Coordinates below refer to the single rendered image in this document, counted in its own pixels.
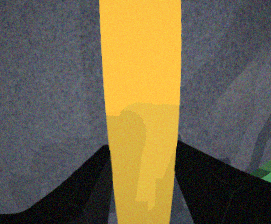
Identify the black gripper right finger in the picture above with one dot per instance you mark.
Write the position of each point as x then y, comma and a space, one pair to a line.
217, 193

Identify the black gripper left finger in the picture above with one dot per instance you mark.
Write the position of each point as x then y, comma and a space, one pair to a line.
83, 198

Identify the yellow rectangular bar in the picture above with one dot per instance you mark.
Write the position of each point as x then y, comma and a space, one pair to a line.
141, 42

